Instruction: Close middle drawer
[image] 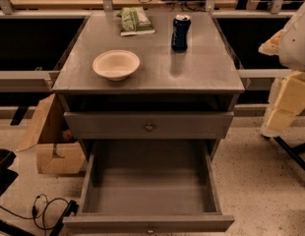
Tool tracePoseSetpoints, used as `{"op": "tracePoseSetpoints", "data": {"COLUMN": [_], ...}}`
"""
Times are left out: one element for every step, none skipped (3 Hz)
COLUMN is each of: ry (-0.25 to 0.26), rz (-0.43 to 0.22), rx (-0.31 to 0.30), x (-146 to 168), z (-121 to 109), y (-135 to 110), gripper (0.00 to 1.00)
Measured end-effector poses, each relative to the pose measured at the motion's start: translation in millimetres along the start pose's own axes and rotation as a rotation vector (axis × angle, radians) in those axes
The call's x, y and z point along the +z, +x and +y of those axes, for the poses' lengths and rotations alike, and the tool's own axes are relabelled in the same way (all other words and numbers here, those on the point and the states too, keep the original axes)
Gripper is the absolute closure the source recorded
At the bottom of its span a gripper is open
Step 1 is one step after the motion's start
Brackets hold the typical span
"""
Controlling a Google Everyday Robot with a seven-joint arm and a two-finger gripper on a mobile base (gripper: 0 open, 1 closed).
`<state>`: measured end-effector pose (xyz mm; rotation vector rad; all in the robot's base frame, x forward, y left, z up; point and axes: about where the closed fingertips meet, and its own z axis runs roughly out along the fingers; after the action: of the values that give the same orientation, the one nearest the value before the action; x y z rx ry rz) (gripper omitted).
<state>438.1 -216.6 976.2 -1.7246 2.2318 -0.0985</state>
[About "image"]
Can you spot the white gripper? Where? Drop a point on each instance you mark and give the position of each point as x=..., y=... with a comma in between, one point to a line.
x=296, y=44

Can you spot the grey drawer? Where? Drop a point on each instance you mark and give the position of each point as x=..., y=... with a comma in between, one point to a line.
x=149, y=186
x=148, y=125

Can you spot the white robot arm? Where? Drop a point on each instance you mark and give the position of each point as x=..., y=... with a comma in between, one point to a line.
x=297, y=23

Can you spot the grey top drawer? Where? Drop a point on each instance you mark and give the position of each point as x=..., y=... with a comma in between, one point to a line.
x=148, y=125

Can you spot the grey wooden drawer cabinet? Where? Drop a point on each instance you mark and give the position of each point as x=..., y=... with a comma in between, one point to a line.
x=201, y=79

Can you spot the black stand leg right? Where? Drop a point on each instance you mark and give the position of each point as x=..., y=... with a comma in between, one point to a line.
x=294, y=152

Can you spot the blue soda can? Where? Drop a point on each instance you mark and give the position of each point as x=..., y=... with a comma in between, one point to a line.
x=181, y=24

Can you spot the green snack bag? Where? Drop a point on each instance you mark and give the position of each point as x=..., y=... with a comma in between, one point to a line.
x=134, y=21

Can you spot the white paper bowl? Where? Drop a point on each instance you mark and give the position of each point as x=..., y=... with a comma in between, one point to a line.
x=116, y=65

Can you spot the brown cardboard box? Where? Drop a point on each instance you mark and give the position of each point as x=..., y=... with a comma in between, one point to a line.
x=47, y=133

